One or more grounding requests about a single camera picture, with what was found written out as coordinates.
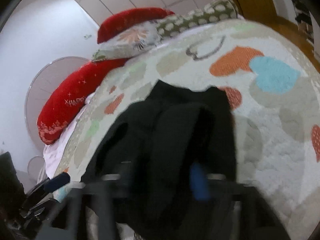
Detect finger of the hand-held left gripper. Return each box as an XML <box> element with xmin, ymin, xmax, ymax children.
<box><xmin>25</xmin><ymin>172</ymin><xmax>71</xmax><ymax>200</ymax></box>

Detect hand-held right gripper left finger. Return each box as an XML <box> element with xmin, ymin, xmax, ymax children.
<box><xmin>35</xmin><ymin>160</ymin><xmax>135</xmax><ymax>240</ymax></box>

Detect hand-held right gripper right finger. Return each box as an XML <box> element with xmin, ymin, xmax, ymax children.
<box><xmin>189</xmin><ymin>163</ymin><xmax>290</xmax><ymax>240</ymax></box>

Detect black pants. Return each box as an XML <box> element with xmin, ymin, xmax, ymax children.
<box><xmin>81</xmin><ymin>79</ymin><xmax>237</xmax><ymax>240</ymax></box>

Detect pale pink bed sheet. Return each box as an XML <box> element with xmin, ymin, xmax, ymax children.
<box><xmin>42</xmin><ymin>92</ymin><xmax>95</xmax><ymax>180</ymax></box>

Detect long red printed pillow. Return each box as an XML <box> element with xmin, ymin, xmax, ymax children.
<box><xmin>37</xmin><ymin>58</ymin><xmax>130</xmax><ymax>145</ymax></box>

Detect quilted patchwork blanket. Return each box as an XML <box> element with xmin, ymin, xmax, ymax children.
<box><xmin>56</xmin><ymin>19</ymin><xmax>320</xmax><ymax>240</ymax></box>

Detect white round fan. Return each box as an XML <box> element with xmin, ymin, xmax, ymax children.
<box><xmin>25</xmin><ymin>56</ymin><xmax>91</xmax><ymax>153</ymax></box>

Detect floral leaf print pillow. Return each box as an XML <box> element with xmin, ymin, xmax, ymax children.
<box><xmin>91</xmin><ymin>21</ymin><xmax>163</xmax><ymax>62</ymax></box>

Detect olive pillow with white pattern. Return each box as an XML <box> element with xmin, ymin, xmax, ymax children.
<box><xmin>156</xmin><ymin>0</ymin><xmax>239</xmax><ymax>38</ymax></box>

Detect plain red pillow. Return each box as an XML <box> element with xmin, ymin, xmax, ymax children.
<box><xmin>97</xmin><ymin>7</ymin><xmax>175</xmax><ymax>44</ymax></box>

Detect wooden door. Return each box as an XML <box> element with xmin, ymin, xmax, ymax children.
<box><xmin>222</xmin><ymin>0</ymin><xmax>283</xmax><ymax>25</ymax></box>

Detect cluttered shelf unit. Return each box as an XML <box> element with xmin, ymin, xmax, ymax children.
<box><xmin>292</xmin><ymin>0</ymin><xmax>316</xmax><ymax>43</ymax></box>

